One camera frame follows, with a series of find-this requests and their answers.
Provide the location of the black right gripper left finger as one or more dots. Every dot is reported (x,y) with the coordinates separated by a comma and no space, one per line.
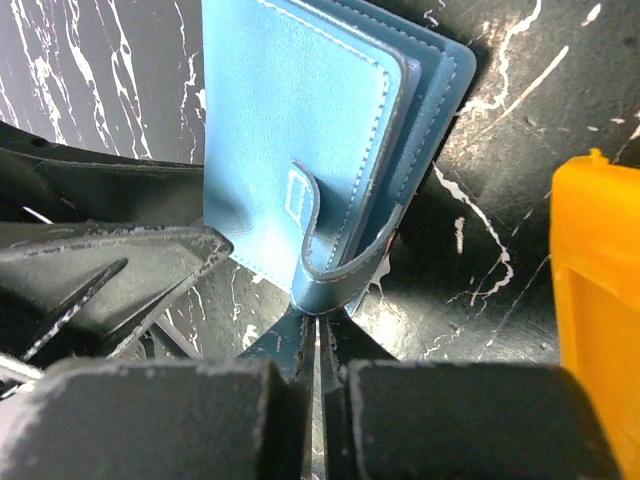
(244,418)

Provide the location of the black marble pattern mat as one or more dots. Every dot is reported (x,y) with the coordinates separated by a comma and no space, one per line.
(467,276)

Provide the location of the small orange card bin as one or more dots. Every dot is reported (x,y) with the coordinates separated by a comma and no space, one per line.
(594,252)

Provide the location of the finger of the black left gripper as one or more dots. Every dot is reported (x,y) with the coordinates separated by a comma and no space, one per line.
(94,289)
(70,185)

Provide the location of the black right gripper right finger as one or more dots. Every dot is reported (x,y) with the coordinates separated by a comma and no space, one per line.
(389,419)

